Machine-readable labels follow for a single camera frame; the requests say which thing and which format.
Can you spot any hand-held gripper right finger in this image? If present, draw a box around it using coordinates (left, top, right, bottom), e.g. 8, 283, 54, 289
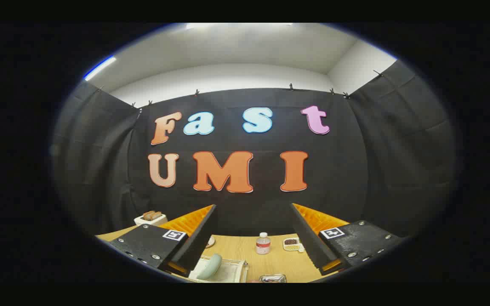
290, 203, 403, 276

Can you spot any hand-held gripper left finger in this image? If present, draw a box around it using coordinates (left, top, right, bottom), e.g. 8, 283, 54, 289
108, 204, 218, 277

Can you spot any white toaster with bread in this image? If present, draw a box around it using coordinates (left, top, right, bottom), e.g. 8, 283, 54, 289
134, 210, 168, 227

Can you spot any white dish rack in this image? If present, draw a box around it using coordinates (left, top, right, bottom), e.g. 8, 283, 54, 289
188, 255, 249, 283

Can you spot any small white tray of beans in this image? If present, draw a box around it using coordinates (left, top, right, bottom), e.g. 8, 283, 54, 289
283, 238, 305, 253

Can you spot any mint green plate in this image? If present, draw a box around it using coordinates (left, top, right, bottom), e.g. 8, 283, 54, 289
197, 254, 222, 281

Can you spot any clear plastic water bottle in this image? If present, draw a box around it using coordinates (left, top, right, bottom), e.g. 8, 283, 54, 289
256, 232, 271, 255

